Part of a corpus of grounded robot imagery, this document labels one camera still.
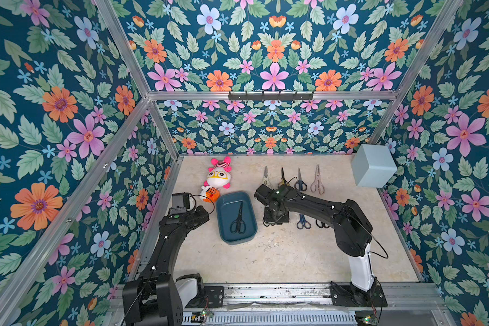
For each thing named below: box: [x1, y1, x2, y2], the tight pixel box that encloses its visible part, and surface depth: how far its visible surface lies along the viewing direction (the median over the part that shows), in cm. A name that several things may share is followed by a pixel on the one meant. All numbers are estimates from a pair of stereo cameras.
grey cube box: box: [351, 143, 398, 189], surface depth 100 cm
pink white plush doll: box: [199, 156, 232, 203], surface depth 104 cm
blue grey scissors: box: [296, 213, 312, 230], surface depth 94 cm
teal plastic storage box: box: [215, 191, 259, 246], surface depth 95 cm
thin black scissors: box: [229, 201, 247, 235], surface depth 94 cm
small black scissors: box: [294, 167, 308, 192], surface depth 109 cm
